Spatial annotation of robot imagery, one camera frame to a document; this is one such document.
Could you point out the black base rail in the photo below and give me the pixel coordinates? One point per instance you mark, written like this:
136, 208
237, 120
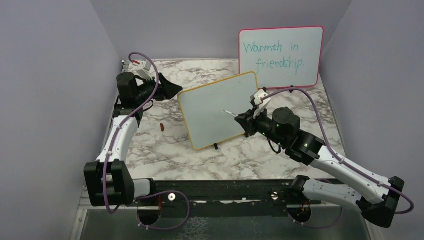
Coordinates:
220, 198

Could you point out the yellow framed whiteboard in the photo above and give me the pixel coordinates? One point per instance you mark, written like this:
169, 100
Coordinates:
202, 109

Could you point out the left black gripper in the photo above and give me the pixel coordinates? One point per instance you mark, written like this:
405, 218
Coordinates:
166, 90

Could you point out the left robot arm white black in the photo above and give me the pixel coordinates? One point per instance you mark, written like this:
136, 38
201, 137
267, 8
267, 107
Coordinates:
108, 180

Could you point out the pink framed whiteboard with writing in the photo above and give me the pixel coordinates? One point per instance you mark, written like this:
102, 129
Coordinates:
282, 57

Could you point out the pink board stand feet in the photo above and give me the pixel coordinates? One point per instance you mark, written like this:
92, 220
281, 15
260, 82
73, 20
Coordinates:
271, 90

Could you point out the white marker with red cap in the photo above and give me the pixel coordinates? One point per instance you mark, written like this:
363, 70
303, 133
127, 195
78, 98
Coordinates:
230, 113

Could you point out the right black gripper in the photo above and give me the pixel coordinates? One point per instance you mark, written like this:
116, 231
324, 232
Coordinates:
247, 122

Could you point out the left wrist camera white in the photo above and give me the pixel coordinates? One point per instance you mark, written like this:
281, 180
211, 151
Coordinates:
142, 68

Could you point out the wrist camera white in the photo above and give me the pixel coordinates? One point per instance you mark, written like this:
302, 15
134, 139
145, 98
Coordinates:
259, 102
142, 68

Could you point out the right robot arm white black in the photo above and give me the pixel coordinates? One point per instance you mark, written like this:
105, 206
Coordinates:
376, 197

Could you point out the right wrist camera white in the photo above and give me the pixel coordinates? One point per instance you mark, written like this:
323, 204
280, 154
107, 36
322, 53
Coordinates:
259, 102

